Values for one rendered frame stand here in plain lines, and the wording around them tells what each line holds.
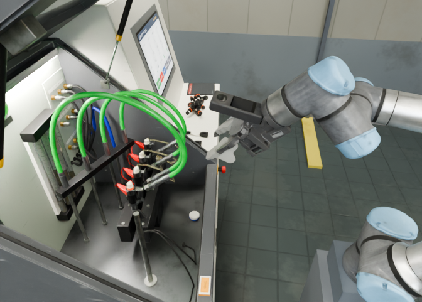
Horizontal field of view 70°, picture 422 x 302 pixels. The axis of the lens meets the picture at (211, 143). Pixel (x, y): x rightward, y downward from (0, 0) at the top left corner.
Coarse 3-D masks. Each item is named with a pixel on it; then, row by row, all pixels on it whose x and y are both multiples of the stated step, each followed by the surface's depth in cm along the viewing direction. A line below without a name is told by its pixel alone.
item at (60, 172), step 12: (72, 96) 74; (84, 96) 73; (96, 96) 73; (108, 96) 73; (120, 96) 73; (60, 108) 75; (144, 108) 74; (180, 144) 80; (60, 168) 88; (180, 168) 85
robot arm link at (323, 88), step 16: (320, 64) 53; (336, 64) 51; (304, 80) 54; (320, 80) 52; (336, 80) 50; (352, 80) 53; (288, 96) 56; (304, 96) 54; (320, 96) 53; (336, 96) 53; (304, 112) 57; (320, 112) 55
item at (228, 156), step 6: (228, 138) 68; (222, 144) 68; (210, 150) 72; (228, 150) 70; (234, 150) 70; (210, 156) 71; (216, 156) 71; (222, 156) 71; (228, 156) 71; (234, 156) 71; (228, 162) 72
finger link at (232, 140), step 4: (240, 132) 66; (232, 136) 66; (236, 136) 65; (240, 136) 66; (228, 140) 67; (232, 140) 66; (236, 140) 66; (224, 144) 67; (228, 144) 66; (232, 144) 66; (220, 148) 68; (224, 148) 67; (228, 148) 67; (220, 152) 69
